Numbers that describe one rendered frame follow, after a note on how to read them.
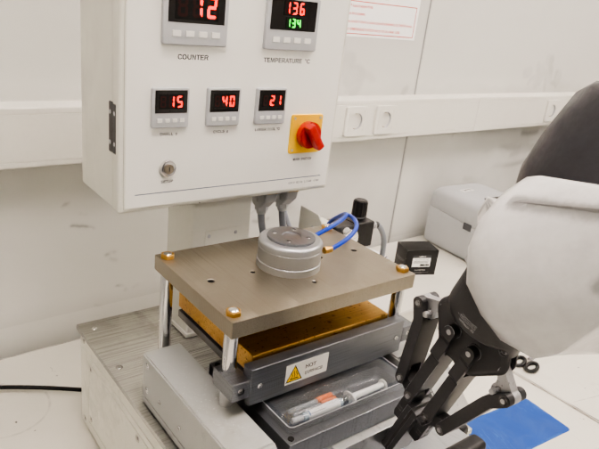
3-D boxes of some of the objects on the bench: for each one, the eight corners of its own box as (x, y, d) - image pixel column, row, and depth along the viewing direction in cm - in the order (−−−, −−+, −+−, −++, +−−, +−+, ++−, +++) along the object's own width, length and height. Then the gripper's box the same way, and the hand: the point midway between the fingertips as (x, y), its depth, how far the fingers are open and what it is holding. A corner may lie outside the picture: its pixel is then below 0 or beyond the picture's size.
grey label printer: (419, 239, 176) (430, 183, 170) (465, 231, 187) (478, 179, 181) (485, 273, 158) (500, 213, 152) (532, 263, 169) (548, 206, 163)
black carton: (393, 265, 157) (397, 240, 154) (423, 265, 159) (429, 240, 157) (402, 275, 151) (407, 249, 149) (434, 274, 154) (439, 249, 151)
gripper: (428, 241, 51) (333, 404, 65) (542, 360, 44) (407, 515, 58) (484, 230, 56) (383, 384, 69) (595, 336, 48) (458, 485, 62)
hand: (407, 425), depth 62 cm, fingers closed, pressing on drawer
